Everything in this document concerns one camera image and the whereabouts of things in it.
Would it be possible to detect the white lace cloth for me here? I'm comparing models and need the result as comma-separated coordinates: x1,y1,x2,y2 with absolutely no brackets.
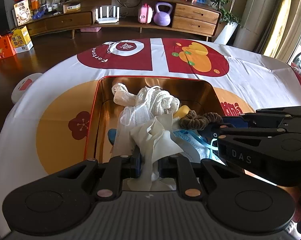
111,83,180,127

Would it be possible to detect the cream white cloth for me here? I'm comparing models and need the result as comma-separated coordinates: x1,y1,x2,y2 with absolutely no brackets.
112,114,183,191

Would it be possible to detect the potted green tree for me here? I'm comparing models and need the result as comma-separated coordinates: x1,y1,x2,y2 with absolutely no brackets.
210,0,241,45

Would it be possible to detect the snack box on cabinet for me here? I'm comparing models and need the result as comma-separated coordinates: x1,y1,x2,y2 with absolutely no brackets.
14,0,32,26

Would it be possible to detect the red gold metal tin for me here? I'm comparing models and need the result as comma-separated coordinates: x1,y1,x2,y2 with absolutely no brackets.
84,76,224,163

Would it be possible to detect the yellow carton box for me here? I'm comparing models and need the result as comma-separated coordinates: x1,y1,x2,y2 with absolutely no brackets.
10,26,33,54

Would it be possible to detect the yellow curtain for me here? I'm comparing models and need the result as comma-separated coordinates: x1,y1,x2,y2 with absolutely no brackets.
262,0,292,57

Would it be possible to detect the yellow soft item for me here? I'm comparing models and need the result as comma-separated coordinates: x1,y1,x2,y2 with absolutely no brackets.
173,105,191,119

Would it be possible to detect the white wifi router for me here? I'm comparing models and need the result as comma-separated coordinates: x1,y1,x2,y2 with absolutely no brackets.
95,6,120,24

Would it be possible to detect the blue cloth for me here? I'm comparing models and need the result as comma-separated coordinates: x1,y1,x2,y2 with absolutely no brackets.
107,128,117,145

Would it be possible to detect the white red printed tablecloth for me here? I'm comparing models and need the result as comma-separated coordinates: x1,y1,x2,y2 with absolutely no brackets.
0,38,301,236

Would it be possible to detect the wooden tv cabinet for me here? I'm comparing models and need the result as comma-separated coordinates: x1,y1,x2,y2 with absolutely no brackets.
25,0,221,38

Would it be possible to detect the brown hair scrunchie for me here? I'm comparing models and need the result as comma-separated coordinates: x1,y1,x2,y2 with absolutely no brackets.
179,110,223,131

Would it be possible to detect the orange gift box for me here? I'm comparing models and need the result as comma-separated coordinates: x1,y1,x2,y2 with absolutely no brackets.
0,35,16,60

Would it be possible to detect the purple kettlebell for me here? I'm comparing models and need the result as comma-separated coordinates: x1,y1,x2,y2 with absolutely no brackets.
153,2,173,27

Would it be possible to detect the blue cartoon face mask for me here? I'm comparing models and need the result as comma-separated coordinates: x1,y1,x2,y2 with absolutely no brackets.
173,130,224,164

